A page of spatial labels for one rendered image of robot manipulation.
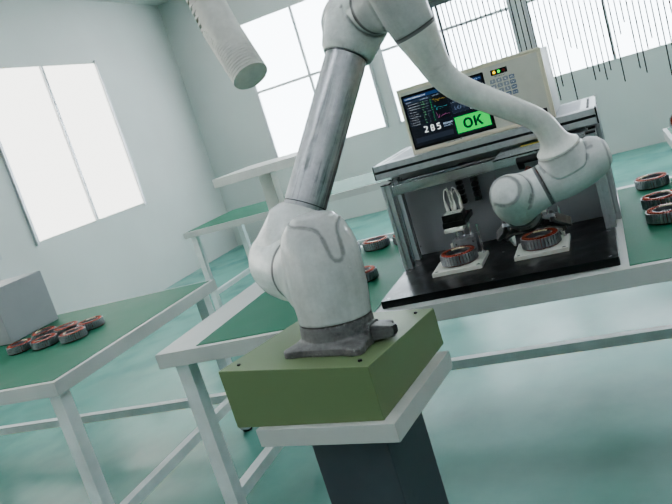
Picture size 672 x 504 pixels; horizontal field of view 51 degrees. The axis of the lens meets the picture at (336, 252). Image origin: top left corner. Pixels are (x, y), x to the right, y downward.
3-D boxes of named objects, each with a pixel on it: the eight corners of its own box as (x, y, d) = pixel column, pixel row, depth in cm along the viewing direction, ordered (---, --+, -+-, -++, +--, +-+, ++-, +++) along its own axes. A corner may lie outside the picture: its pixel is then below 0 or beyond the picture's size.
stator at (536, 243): (561, 246, 197) (558, 233, 196) (520, 254, 201) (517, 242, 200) (562, 236, 207) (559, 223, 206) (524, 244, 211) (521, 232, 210)
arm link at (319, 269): (316, 334, 137) (291, 223, 134) (281, 320, 154) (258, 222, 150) (387, 309, 144) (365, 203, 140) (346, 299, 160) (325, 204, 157)
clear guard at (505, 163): (590, 163, 179) (584, 140, 178) (495, 186, 188) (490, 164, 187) (590, 145, 208) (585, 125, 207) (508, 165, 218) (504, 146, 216)
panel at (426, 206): (617, 213, 219) (595, 118, 213) (414, 256, 244) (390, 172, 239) (616, 212, 220) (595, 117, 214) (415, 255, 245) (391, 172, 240)
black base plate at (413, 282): (620, 265, 177) (618, 256, 177) (382, 309, 202) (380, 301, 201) (615, 220, 219) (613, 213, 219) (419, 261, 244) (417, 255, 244)
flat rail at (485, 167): (592, 145, 201) (590, 135, 200) (388, 197, 225) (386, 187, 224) (592, 145, 202) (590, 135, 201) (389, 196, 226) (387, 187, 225)
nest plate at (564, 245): (569, 251, 194) (568, 246, 194) (514, 261, 200) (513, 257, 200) (570, 236, 208) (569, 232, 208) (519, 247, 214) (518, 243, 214)
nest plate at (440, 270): (482, 268, 204) (481, 264, 204) (432, 278, 210) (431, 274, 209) (489, 253, 217) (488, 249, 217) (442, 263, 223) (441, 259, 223)
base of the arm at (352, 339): (379, 355, 134) (373, 327, 134) (282, 359, 145) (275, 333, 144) (413, 323, 150) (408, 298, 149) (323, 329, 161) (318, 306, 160)
